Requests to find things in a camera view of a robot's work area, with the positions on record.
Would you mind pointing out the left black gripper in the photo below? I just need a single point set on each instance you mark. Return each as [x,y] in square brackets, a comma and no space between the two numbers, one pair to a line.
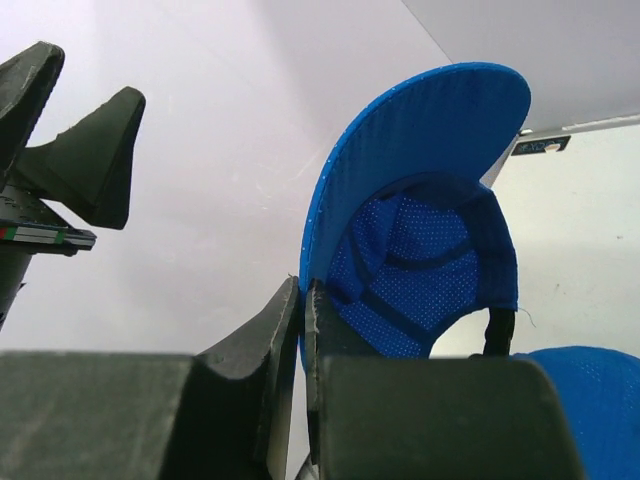
[87,167]

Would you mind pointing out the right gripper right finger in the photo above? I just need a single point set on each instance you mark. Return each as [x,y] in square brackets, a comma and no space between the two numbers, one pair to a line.
[325,333]

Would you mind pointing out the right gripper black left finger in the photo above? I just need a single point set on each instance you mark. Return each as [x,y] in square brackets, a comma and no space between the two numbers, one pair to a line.
[254,370]

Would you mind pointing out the blue baseball cap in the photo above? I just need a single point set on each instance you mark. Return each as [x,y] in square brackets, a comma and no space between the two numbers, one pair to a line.
[401,231]
[599,392]

